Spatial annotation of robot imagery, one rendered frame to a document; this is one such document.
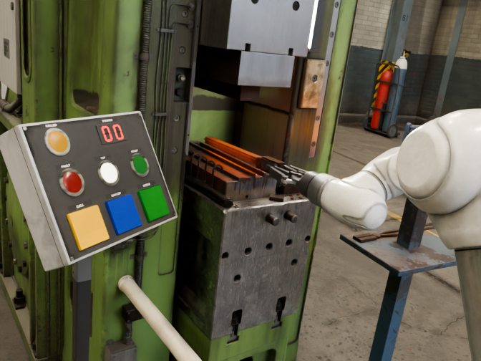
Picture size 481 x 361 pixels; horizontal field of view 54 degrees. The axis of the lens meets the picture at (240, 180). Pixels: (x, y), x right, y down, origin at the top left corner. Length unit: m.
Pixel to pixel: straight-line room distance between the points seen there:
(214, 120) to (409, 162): 1.37
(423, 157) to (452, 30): 10.04
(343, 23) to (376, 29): 7.92
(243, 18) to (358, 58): 8.24
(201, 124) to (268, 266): 0.65
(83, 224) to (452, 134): 0.69
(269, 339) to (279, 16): 1.09
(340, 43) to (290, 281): 0.88
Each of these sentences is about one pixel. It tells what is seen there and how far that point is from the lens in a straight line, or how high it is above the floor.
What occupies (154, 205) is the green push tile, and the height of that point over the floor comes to 1.01.
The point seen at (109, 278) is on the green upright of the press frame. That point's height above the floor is 0.65.
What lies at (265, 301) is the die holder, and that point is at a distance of 1.65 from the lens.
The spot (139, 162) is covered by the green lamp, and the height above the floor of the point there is 1.10.
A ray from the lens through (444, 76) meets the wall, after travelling 10.57.
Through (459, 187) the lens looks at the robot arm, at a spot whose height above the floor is 1.27.
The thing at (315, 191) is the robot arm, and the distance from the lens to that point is 1.24.
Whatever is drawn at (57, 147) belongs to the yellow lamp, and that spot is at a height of 1.15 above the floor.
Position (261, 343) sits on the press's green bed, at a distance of 1.76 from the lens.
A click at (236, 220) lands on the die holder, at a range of 1.41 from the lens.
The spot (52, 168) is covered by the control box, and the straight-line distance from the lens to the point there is 0.98.
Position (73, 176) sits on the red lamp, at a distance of 1.00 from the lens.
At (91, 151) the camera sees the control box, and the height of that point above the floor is 1.13.
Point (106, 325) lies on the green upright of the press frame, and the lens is 1.63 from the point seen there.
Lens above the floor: 1.41
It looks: 17 degrees down
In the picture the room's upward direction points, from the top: 7 degrees clockwise
